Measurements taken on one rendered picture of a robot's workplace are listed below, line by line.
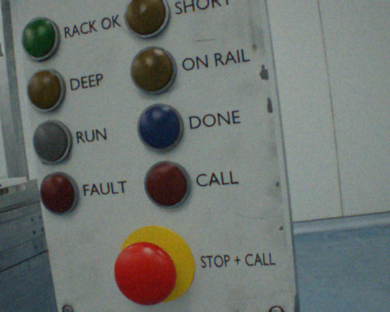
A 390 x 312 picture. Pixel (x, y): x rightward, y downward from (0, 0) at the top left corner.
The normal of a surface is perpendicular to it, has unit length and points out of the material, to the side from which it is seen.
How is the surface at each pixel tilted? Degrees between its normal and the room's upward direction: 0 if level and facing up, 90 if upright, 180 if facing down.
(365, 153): 90
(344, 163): 90
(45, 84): 88
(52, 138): 88
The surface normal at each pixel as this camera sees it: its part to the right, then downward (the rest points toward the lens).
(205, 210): -0.29, 0.08
